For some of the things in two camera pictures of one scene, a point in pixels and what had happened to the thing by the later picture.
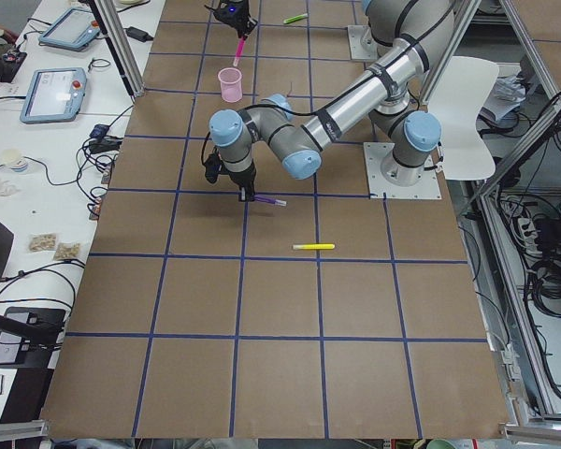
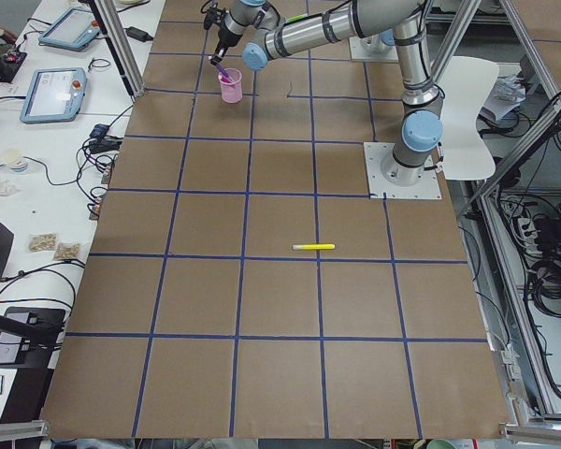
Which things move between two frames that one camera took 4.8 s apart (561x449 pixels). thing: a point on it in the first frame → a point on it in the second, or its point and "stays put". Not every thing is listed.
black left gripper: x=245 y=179 → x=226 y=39
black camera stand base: x=25 y=339 stays put
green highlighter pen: x=294 y=19 stays put
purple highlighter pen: x=269 y=199 → x=222 y=70
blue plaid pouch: x=99 y=131 stays put
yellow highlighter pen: x=315 y=246 stays put
